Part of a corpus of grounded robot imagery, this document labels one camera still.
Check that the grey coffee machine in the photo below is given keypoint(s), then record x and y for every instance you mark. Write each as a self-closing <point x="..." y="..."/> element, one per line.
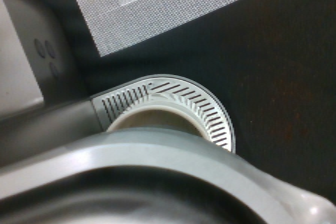
<point x="247" y="69"/>

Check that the white ceramic mug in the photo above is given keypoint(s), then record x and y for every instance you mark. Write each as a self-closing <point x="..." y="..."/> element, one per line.
<point x="160" y="118"/>

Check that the grey woven placemat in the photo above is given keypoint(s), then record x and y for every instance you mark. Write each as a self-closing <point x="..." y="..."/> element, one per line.
<point x="124" y="22"/>

